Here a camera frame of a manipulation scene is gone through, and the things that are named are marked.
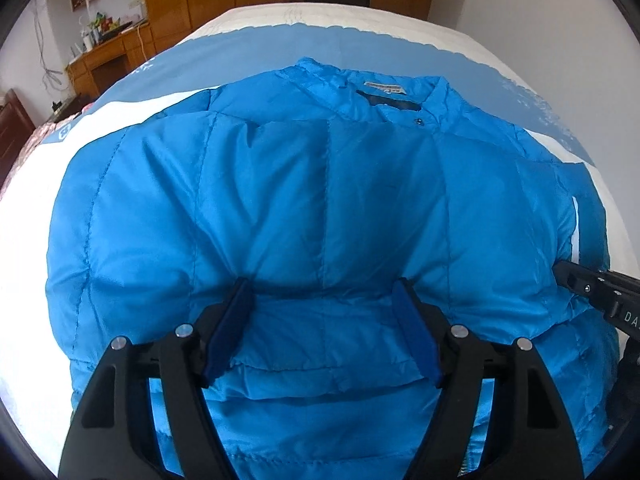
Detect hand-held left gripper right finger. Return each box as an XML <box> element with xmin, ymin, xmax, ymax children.
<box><xmin>391</xmin><ymin>277</ymin><xmax>586</xmax><ymax>480</ymax></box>

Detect hanging wall cables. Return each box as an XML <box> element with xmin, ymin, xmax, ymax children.
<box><xmin>31</xmin><ymin>2</ymin><xmax>68</xmax><ymax>88</ymax></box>

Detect blue down jacket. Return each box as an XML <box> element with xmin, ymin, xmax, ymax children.
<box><xmin>44</xmin><ymin>56</ymin><xmax>623</xmax><ymax>480</ymax></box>

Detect wooden desk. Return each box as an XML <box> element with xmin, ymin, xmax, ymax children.
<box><xmin>66</xmin><ymin>20</ymin><xmax>157</xmax><ymax>98</ymax></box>

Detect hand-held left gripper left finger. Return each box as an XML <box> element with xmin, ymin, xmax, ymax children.
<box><xmin>57</xmin><ymin>276</ymin><xmax>257</xmax><ymax>480</ymax></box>

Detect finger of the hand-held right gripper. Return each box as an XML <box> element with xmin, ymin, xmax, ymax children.
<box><xmin>554</xmin><ymin>260</ymin><xmax>613</xmax><ymax>313</ymax></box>

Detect dark wooden headboard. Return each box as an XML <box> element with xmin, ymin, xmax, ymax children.
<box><xmin>0</xmin><ymin>88</ymin><xmax>37</xmax><ymax>188</ymax></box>

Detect pink floral quilt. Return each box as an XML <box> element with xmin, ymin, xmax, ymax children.
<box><xmin>0</xmin><ymin>102</ymin><xmax>96</xmax><ymax>198</ymax></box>

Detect colourful desk clutter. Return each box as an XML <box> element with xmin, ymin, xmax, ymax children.
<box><xmin>77</xmin><ymin>10</ymin><xmax>148</xmax><ymax>53</ymax></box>

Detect blue and white blanket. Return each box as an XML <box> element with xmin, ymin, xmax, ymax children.
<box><xmin>0</xmin><ymin>2</ymin><xmax>640</xmax><ymax>480</ymax></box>

